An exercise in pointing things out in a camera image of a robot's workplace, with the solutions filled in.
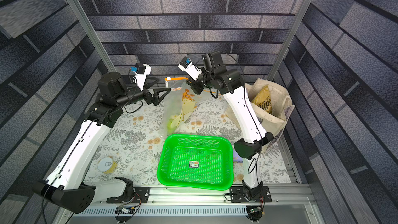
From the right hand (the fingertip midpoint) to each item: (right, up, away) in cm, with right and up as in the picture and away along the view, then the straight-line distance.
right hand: (188, 78), depth 69 cm
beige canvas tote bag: (+38, -20, -1) cm, 43 cm away
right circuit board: (+32, -64, +2) cm, 71 cm away
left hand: (-10, -3, -8) cm, 13 cm away
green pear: (-12, -27, +18) cm, 35 cm away
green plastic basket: (+2, -44, +15) cm, 47 cm away
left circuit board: (-31, -61, +2) cm, 69 cm away
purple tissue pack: (+25, -41, +11) cm, 49 cm away
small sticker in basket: (+2, -45, +14) cm, 47 cm away
